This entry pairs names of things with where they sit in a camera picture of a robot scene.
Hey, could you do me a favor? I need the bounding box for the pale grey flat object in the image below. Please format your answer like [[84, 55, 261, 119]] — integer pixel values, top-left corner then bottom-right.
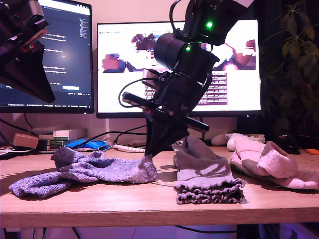
[[31, 125, 66, 135]]

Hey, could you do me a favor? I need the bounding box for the black wallet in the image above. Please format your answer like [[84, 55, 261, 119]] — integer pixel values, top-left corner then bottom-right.
[[281, 146, 302, 155]]

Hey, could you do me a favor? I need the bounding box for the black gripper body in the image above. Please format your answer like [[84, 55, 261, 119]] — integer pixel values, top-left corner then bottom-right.
[[122, 73, 213, 133]]

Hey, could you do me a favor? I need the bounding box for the white coiled cable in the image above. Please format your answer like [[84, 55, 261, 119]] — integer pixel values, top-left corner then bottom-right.
[[112, 143, 148, 153]]

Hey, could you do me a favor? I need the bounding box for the blue plastic packet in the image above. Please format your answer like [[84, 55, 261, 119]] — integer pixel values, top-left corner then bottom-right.
[[64, 139, 112, 152]]

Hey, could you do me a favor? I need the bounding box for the white game controller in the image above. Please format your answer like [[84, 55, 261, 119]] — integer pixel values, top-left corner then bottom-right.
[[225, 133, 265, 152]]

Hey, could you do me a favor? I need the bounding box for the black hanging monitor cable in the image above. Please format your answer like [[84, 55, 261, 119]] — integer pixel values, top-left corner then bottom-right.
[[23, 114, 34, 130]]

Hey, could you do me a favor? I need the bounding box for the pale round controller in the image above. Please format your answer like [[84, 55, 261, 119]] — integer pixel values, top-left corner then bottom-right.
[[210, 134, 229, 147]]

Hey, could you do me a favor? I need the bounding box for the black flat device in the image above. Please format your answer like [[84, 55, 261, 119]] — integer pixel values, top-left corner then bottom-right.
[[0, 146, 38, 161]]

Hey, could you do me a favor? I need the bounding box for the blue knitted sock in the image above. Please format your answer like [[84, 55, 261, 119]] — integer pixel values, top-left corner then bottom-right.
[[51, 147, 159, 185], [8, 171, 100, 199]]

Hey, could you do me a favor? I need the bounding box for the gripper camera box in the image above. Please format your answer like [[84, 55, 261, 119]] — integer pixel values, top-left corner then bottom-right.
[[141, 69, 164, 88], [9, 0, 45, 27]]

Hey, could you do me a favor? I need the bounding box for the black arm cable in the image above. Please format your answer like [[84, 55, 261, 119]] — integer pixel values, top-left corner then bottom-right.
[[169, 0, 191, 42]]

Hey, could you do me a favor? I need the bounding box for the grey ribbed sock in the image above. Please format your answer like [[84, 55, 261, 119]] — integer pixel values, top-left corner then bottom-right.
[[172, 135, 247, 192], [174, 184, 246, 205]]

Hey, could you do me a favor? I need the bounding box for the white box green label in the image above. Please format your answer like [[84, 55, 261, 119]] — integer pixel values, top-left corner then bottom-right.
[[52, 128, 87, 141]]

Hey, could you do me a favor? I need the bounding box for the black long desk cable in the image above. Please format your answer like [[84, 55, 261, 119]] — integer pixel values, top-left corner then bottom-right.
[[72, 131, 148, 149]]

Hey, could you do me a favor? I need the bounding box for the pink fluffy sock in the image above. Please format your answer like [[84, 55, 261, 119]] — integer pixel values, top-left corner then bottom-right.
[[228, 159, 319, 191], [233, 137, 299, 180]]

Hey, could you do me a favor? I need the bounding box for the black cable under table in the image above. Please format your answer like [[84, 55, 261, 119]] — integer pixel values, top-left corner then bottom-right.
[[174, 225, 239, 235]]

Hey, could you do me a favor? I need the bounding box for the green leafy houseplant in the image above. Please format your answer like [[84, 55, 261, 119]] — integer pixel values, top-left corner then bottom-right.
[[259, 2, 319, 150]]

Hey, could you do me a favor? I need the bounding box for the black arching desk cable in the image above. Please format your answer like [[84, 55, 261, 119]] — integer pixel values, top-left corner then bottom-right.
[[113, 124, 148, 145]]

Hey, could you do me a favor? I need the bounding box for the dark code screen monitor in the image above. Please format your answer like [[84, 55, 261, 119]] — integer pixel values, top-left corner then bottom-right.
[[0, 0, 95, 115]]

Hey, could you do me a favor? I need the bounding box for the black slanting wall cable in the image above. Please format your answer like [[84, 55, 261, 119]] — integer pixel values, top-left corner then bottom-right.
[[0, 119, 32, 133]]

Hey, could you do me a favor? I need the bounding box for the bright screen monitor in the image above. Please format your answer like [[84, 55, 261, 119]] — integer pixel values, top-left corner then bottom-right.
[[96, 19, 262, 119]]

